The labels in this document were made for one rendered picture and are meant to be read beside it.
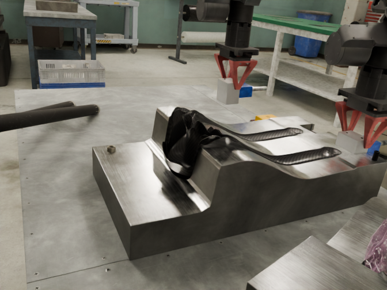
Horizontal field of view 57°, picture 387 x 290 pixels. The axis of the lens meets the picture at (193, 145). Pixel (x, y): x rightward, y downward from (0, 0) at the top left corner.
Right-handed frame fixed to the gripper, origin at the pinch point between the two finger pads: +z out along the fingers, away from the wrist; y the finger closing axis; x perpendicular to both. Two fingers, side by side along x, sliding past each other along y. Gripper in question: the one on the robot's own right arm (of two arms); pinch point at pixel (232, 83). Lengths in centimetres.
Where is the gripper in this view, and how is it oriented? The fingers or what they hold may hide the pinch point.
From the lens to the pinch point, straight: 89.8
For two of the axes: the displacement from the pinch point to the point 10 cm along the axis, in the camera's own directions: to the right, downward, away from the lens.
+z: -0.7, 9.1, 4.1
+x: 9.1, -1.2, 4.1
